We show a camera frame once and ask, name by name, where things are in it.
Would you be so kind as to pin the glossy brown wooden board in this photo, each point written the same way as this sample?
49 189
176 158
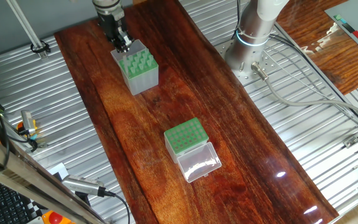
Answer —
244 186

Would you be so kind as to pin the aluminium corner bracket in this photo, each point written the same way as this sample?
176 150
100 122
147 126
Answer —
351 141

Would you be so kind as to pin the red block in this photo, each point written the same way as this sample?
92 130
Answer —
357 34

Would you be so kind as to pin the small silver camera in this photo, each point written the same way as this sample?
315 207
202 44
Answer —
28 121

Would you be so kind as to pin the green block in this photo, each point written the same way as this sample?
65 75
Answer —
337 17

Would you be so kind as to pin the yellow button box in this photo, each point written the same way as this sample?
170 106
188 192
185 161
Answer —
68 221

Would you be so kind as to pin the orange yellow plastic object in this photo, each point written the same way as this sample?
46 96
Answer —
19 126

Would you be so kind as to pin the tall translucent green tip box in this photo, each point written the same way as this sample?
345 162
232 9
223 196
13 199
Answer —
145 82

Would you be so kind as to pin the teal block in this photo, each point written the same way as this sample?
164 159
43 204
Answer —
343 21

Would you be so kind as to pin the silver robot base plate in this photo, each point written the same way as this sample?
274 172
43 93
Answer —
269 62

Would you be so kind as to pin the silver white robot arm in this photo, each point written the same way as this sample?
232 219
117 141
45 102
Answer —
250 37

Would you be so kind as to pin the red emergency stop button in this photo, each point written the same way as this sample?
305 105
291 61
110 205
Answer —
55 218

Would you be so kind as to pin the scuffed brown wooden board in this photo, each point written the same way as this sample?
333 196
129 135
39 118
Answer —
322 56

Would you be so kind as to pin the white paper sheet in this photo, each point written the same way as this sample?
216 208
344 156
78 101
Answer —
59 170

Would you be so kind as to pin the black camera stand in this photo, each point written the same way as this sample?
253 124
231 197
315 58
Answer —
82 199

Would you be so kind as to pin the black keyboard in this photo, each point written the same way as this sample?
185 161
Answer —
2 205

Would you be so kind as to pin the long silver depth camera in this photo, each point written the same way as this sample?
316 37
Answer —
82 185

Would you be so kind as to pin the black block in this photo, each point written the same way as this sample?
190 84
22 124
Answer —
348 28

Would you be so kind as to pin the steel frame bar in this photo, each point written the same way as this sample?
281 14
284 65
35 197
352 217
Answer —
26 174

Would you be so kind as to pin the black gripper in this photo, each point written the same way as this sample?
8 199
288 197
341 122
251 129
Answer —
110 23

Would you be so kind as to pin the low green rack tip box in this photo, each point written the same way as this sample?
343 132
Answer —
185 137

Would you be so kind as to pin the aluminium pole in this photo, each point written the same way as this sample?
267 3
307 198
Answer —
26 28

